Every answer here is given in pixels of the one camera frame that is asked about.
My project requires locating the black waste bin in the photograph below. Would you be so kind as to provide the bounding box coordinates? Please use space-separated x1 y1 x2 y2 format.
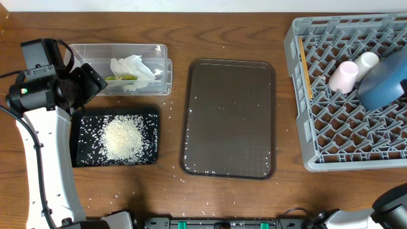
69 107 160 169

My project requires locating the pile of white rice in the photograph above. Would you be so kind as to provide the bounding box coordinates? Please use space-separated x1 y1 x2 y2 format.
76 114 159 166

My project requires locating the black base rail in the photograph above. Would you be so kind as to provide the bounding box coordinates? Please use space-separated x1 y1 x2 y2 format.
139 217 317 229

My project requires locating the yellow green wrapper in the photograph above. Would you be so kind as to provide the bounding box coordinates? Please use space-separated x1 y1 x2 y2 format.
105 75 137 81

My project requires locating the small pink dish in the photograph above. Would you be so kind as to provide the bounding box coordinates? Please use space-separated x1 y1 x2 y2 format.
328 61 359 94

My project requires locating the white napkin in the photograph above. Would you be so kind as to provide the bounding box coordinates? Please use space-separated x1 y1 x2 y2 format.
110 55 156 91

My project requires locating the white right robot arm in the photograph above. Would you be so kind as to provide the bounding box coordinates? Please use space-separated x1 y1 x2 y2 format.
301 184 406 229

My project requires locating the dark blue plate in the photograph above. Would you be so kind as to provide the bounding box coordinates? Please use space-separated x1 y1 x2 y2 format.
357 50 406 111

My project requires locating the clear plastic bin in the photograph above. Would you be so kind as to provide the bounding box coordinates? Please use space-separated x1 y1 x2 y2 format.
64 43 172 96

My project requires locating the cream plastic cup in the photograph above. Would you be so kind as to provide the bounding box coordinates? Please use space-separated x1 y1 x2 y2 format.
354 52 380 82

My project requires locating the grey dishwasher rack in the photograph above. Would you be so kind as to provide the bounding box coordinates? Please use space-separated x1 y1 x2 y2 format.
284 13 406 172

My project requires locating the dark brown serving tray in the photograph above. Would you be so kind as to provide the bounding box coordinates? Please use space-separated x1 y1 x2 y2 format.
180 59 277 180

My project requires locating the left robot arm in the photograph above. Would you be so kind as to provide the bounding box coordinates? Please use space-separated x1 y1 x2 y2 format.
1 38 133 228

